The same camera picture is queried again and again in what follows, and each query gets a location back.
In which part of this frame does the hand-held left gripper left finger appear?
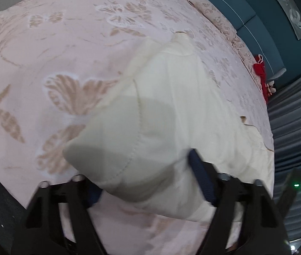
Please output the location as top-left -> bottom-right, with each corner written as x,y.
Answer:
11,176 -> 106,255

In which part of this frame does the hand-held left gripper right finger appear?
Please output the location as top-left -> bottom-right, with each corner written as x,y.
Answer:
189,149 -> 290,255

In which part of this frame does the cream quilted jacket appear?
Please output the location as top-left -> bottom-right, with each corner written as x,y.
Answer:
63,30 -> 276,222

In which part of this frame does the grey curtain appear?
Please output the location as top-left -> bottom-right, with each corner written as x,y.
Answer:
267,64 -> 301,242

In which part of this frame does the plush doll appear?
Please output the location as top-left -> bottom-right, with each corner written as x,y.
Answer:
266,81 -> 277,95

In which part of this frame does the red cloth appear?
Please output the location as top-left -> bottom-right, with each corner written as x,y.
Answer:
253,54 -> 269,104

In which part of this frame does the pink printed pillow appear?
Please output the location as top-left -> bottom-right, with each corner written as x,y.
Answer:
186,0 -> 238,38
230,32 -> 261,87

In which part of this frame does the pink butterfly printed quilt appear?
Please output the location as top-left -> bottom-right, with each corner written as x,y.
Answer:
0,0 -> 276,253

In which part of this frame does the blue upholstered headboard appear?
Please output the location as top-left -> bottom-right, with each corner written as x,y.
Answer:
177,0 -> 286,85

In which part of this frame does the silver wall panel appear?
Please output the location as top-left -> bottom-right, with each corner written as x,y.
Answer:
262,0 -> 301,40

